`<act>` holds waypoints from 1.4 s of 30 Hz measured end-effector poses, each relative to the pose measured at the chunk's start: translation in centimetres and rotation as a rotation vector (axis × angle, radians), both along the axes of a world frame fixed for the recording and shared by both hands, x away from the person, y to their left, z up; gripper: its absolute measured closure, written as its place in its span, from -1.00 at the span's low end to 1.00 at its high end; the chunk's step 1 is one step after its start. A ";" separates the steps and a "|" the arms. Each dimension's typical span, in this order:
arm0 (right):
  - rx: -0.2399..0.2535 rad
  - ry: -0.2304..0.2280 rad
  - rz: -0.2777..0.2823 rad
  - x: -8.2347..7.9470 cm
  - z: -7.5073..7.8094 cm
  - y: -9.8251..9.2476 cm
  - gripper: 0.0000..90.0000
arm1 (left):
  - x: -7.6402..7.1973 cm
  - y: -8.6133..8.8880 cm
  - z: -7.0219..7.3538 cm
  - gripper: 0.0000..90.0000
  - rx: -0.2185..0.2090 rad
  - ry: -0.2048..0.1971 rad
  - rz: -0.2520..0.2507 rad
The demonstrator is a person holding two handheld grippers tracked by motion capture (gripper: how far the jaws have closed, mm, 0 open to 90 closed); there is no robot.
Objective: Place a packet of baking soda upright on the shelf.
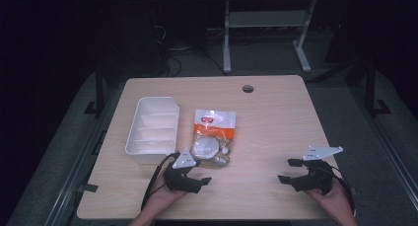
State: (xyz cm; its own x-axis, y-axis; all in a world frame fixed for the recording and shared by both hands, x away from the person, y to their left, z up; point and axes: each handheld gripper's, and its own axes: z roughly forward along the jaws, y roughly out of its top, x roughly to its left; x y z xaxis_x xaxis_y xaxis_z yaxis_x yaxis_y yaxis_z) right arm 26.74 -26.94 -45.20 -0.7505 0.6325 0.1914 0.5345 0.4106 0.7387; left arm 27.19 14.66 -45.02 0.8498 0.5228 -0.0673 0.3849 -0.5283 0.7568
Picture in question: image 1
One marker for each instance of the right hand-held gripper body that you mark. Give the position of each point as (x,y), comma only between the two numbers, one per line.
(317,178)

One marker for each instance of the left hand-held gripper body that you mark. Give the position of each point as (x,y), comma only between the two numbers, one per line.
(182,180)

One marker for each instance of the clear snack bag orange label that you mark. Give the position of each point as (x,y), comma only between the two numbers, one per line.
(214,131)

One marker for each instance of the white plastic divided bin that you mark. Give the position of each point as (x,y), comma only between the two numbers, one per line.
(154,120)

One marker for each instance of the person's left hand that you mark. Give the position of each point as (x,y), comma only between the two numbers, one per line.
(161,198)

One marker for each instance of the person's right hand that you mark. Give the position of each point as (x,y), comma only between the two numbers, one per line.
(338,201)

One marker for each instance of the black metal stand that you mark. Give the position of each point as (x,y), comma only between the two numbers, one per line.
(99,88)
(370,88)

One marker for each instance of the aluminium frame rail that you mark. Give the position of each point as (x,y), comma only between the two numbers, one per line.
(387,143)
(75,173)

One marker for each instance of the black rail bracket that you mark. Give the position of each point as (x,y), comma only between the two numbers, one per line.
(88,188)

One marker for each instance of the white metal table frame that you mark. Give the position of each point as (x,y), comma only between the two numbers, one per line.
(226,38)

